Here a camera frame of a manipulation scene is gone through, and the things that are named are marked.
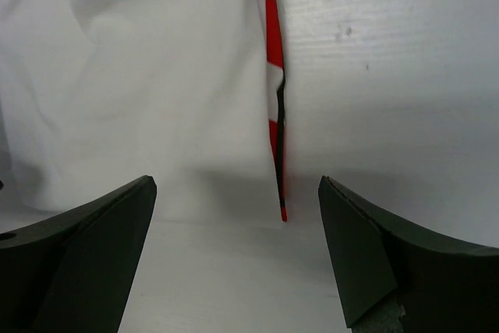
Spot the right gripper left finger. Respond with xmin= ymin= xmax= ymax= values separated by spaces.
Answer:
xmin=1 ymin=175 xmax=157 ymax=333

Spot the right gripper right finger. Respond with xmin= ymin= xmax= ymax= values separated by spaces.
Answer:
xmin=318 ymin=177 xmax=498 ymax=332

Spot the white t-shirt red print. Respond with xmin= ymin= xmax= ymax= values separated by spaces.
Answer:
xmin=1 ymin=0 xmax=285 ymax=227

